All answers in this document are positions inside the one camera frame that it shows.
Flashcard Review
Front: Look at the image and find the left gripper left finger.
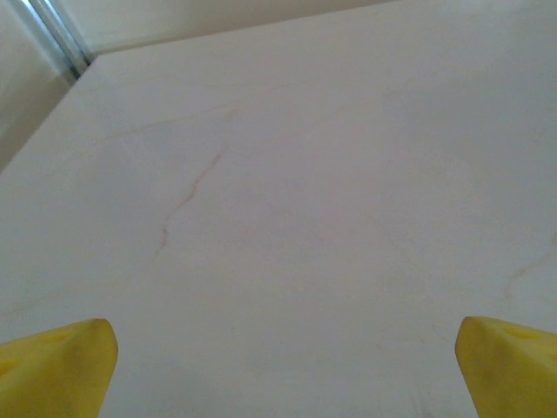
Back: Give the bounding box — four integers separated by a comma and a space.
0, 318, 119, 418

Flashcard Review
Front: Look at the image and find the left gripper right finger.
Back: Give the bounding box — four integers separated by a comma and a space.
454, 315, 557, 418

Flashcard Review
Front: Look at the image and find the left aluminium corner post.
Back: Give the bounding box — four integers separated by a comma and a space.
15, 0, 93, 82

